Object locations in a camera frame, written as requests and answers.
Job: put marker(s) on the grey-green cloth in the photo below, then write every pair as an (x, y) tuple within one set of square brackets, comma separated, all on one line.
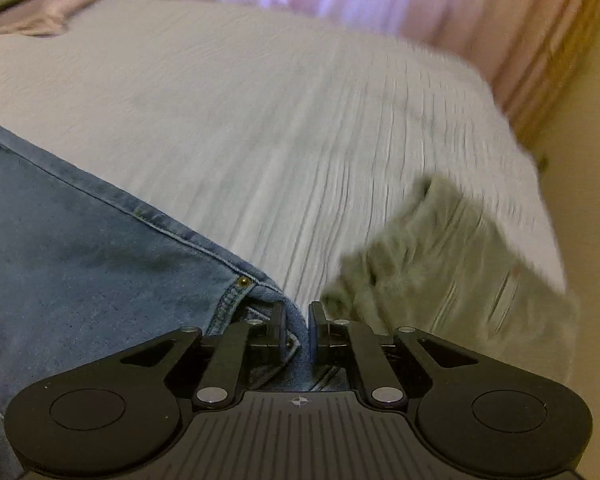
[(445, 260)]

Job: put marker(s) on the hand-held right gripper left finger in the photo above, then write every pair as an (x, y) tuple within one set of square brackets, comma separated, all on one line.
[(282, 331)]

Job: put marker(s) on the striped white bed cover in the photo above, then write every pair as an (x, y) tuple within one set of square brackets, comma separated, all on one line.
[(240, 125)]

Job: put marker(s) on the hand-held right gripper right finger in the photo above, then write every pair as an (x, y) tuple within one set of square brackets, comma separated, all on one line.
[(313, 332)]

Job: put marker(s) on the blue denim jeans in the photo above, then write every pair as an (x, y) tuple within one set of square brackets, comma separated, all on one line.
[(80, 240)]

